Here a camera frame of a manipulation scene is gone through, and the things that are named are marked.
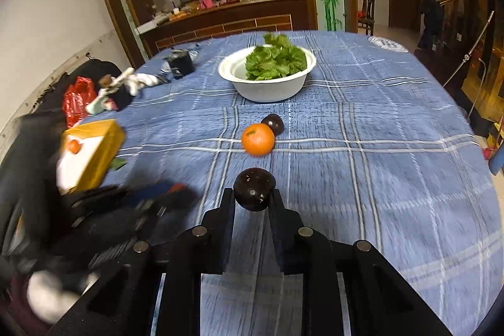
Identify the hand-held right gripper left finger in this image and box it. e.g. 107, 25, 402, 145
47, 187, 237, 336

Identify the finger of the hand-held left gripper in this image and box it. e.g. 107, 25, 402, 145
134, 194, 199, 226
118, 180, 186, 203

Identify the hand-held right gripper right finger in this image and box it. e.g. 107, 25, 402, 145
268, 190, 453, 336

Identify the dark plum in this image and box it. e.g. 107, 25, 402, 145
261, 113, 285, 137
233, 168, 276, 213

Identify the yellow-taped white foam box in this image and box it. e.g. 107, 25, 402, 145
55, 119, 127, 195

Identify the person's left forearm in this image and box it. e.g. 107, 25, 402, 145
0, 111, 67, 270

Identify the person's left hand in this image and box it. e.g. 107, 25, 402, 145
26, 269, 99, 325

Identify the medium orange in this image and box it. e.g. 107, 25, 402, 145
241, 123, 275, 157

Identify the black device with brown knob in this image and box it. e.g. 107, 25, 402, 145
98, 74, 135, 110

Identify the pale green cloth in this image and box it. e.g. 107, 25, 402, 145
86, 94, 109, 115

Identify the blue plaid tablecloth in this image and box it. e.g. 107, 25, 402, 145
90, 30, 501, 336

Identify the white glove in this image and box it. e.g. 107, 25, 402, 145
125, 67, 164, 96

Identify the red plastic bag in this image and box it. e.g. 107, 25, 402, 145
62, 76, 99, 129

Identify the black pouch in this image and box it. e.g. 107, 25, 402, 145
165, 49, 195, 79

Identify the black bag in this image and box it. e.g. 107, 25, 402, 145
35, 58, 123, 124

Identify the white bowl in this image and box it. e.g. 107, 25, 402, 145
218, 46, 318, 103

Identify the white flat box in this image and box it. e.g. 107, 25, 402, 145
136, 19, 168, 35

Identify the green lettuce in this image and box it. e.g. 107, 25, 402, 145
245, 33, 308, 82

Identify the wooden counter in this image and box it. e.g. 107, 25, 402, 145
138, 0, 312, 57

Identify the patterned white plate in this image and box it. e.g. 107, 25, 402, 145
368, 36, 410, 53

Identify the wooden chair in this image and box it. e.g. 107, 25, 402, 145
356, 0, 379, 37

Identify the metal rod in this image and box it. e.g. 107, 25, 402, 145
443, 10, 495, 87

